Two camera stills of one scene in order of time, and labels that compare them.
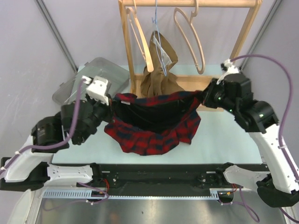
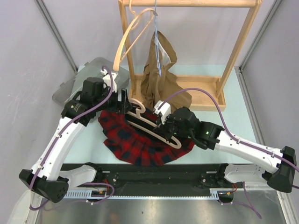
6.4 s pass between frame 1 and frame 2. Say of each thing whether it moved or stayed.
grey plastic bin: stayed
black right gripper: moved
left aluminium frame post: stayed
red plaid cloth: moved
